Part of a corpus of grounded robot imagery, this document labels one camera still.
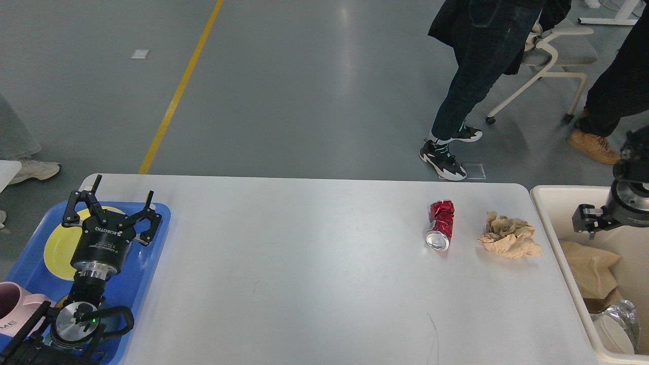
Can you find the silver foil bag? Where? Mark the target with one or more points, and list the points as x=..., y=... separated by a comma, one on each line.
x=625, y=314

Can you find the pink mug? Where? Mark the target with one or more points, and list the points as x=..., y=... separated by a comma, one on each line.
x=17, y=306

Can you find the white office chair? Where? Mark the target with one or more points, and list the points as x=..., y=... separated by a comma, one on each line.
x=552, y=48

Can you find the blue plastic tray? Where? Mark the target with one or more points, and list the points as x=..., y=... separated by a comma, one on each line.
x=134, y=284

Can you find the yellow plate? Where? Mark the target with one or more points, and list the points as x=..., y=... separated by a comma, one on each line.
x=61, y=244

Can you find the white tissue block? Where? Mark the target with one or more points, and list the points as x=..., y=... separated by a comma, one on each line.
x=612, y=335

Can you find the white waste bin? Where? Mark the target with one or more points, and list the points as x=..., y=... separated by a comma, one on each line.
x=556, y=206

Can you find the black jacket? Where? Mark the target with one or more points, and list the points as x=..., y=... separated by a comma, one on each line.
x=451, y=25

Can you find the white desk leg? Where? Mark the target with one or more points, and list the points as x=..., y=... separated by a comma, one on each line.
x=624, y=13

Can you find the crushed red can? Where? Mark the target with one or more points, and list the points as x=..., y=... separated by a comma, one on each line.
x=441, y=218

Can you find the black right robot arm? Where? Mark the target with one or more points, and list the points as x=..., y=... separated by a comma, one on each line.
x=633, y=165

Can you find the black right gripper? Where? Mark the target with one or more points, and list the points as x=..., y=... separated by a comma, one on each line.
x=627, y=204

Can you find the right floor outlet plate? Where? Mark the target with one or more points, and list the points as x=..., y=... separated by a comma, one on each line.
x=474, y=170

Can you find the brown paper bag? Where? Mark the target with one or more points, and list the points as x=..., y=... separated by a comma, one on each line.
x=591, y=269

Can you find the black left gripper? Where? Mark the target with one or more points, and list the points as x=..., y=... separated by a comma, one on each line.
x=104, y=246

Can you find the person in dark jeans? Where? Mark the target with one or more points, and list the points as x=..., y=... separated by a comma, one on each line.
x=498, y=33

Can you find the brown paper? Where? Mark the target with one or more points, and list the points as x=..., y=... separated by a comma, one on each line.
x=512, y=238

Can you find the person in light clothes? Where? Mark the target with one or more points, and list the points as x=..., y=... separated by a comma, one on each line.
x=19, y=144

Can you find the person with tan boots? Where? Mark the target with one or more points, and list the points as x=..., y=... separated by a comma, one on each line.
x=620, y=91

